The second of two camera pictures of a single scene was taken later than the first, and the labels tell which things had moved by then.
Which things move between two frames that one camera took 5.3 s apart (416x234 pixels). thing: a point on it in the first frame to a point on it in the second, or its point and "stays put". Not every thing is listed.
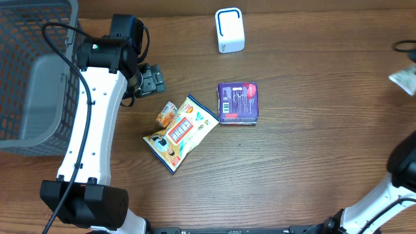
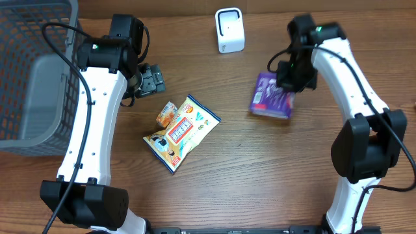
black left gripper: (154, 80) stays put
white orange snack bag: (191, 124) stays put
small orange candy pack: (168, 112) stays put
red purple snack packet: (238, 103) to (269, 99)
